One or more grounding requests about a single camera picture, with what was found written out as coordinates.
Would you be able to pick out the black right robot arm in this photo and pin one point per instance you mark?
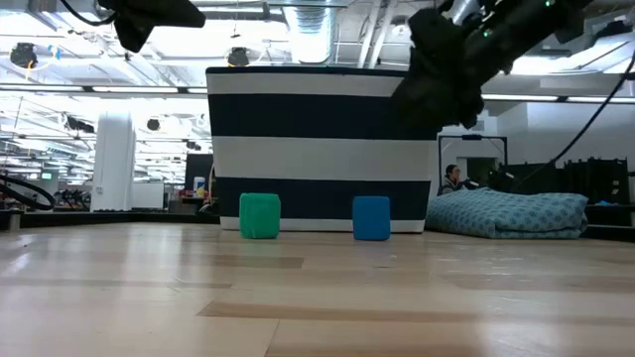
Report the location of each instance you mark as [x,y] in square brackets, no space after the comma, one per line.
[516,30]

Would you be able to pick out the navy white striped fabric basket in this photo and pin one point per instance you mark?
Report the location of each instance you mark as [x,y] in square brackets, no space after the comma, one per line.
[317,158]

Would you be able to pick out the person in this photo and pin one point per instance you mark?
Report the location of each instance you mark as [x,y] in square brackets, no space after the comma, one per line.
[450,181]

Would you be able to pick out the white pillar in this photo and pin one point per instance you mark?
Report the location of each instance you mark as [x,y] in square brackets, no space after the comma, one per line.
[113,161]

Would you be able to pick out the blue patterned folded cloth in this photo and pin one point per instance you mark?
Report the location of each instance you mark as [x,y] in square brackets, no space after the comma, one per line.
[506,213]

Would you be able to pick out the blue bandage roll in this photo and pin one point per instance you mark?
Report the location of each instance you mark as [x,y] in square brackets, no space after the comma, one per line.
[371,218]

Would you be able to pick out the black equipment rack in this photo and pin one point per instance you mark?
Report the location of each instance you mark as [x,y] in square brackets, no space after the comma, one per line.
[595,181]

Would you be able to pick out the green bandage roll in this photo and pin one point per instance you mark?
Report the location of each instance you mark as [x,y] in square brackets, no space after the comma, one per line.
[259,215]

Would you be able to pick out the black ceiling camera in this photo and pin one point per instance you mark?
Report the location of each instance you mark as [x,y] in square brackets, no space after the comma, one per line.
[23,54]
[238,57]

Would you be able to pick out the silver ceiling duct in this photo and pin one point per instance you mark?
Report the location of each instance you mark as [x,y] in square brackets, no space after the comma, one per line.
[312,30]

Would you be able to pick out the black aluminium table frame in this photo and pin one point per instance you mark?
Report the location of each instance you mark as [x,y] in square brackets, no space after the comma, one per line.
[99,219]

